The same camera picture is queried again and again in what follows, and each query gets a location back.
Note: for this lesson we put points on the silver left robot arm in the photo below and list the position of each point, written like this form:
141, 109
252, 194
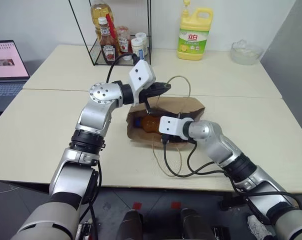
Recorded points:
96, 117

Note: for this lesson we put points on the yellow detergent bottle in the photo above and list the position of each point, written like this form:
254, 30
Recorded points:
193, 37

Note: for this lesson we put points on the grey laptop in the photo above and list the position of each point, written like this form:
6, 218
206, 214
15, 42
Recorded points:
6, 60

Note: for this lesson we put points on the white sneaker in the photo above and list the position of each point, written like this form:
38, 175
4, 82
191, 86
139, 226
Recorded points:
257, 227

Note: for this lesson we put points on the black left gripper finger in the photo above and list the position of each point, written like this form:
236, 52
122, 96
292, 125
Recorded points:
163, 88
149, 106

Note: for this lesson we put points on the brown paper bag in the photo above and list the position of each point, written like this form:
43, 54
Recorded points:
186, 105

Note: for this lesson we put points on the clear glass bowl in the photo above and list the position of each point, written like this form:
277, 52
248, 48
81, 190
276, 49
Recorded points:
246, 53

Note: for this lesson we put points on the dark rounded shape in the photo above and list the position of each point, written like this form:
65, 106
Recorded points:
191, 225
132, 225

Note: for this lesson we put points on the small red sauce bottle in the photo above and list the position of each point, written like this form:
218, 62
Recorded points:
123, 42

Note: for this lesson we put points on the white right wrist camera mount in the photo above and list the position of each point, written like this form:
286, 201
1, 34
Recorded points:
174, 126

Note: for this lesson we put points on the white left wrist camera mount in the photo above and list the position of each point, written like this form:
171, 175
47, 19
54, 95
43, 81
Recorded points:
141, 72

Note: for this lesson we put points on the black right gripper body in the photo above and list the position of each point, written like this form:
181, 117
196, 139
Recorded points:
177, 140

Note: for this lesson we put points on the white seasoning jar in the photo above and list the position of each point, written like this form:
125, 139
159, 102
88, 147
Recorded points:
136, 45
143, 37

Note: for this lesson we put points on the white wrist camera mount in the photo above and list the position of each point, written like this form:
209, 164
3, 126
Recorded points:
174, 126
141, 72

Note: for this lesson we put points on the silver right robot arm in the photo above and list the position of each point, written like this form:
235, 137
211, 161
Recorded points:
223, 150

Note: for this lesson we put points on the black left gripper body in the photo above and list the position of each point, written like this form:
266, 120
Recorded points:
148, 93

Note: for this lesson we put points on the orange drink bottle blue cap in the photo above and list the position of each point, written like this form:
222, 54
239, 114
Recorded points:
148, 123

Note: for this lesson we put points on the glass ketchup bottle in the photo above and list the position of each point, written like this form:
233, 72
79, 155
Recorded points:
108, 50

